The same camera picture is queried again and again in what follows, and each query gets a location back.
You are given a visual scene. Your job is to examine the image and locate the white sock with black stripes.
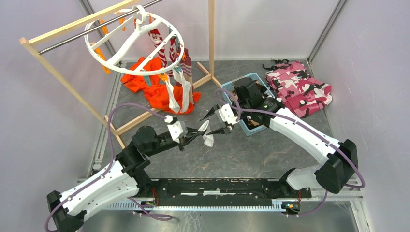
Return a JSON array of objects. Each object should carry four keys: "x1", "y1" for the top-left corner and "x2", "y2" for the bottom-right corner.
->
[{"x1": 197, "y1": 120, "x2": 214, "y2": 147}]

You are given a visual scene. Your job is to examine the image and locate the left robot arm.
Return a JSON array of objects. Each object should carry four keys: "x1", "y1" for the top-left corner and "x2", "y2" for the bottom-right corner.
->
[{"x1": 46, "y1": 117, "x2": 209, "y2": 232}]

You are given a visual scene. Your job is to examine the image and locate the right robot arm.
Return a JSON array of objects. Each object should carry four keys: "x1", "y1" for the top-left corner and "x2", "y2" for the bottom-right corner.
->
[{"x1": 204, "y1": 77, "x2": 365, "y2": 197}]

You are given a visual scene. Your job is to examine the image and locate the white round clip hanger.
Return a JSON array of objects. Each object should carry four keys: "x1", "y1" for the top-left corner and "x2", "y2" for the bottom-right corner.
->
[{"x1": 84, "y1": 5, "x2": 185, "y2": 76}]

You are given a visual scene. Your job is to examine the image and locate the hanging white sock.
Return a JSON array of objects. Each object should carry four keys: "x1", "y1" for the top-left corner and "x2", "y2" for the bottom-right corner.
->
[
  {"x1": 163, "y1": 72, "x2": 180, "y2": 113},
  {"x1": 179, "y1": 71, "x2": 191, "y2": 113}
]

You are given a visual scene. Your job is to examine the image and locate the light blue laundry basket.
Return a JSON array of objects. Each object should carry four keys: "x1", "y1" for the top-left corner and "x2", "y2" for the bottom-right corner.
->
[{"x1": 221, "y1": 72, "x2": 281, "y2": 136}]

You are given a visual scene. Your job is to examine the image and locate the orange cloth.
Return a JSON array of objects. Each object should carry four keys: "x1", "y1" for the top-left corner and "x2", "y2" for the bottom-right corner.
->
[{"x1": 120, "y1": 57, "x2": 202, "y2": 115}]

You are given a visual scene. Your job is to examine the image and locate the purple tan striped sock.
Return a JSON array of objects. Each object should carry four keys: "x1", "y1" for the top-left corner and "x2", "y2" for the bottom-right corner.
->
[{"x1": 180, "y1": 48, "x2": 193, "y2": 88}]

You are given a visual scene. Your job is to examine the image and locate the pink camouflage trousers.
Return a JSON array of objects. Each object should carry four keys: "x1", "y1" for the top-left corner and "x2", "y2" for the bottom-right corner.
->
[{"x1": 262, "y1": 59, "x2": 333, "y2": 118}]

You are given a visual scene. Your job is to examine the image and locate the red white striped sock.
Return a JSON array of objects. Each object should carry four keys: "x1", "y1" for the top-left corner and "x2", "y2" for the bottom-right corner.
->
[{"x1": 147, "y1": 28, "x2": 180, "y2": 70}]

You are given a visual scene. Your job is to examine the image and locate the metal hanging rod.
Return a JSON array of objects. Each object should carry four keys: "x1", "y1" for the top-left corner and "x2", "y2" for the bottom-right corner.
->
[{"x1": 38, "y1": 0, "x2": 164, "y2": 56}]

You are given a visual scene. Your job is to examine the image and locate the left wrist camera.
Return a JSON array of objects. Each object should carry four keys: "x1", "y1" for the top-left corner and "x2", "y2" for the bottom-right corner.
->
[{"x1": 164, "y1": 115, "x2": 174, "y2": 124}]

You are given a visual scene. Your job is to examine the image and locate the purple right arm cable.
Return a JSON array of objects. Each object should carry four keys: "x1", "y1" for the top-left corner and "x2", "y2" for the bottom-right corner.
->
[{"x1": 215, "y1": 88, "x2": 366, "y2": 218}]

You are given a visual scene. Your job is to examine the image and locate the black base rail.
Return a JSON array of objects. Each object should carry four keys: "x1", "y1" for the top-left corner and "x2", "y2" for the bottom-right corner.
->
[{"x1": 107, "y1": 178, "x2": 312, "y2": 213}]

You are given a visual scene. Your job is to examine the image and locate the wooden drying rack frame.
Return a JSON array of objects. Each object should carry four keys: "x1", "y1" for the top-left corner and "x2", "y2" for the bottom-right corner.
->
[{"x1": 19, "y1": 0, "x2": 223, "y2": 149}]

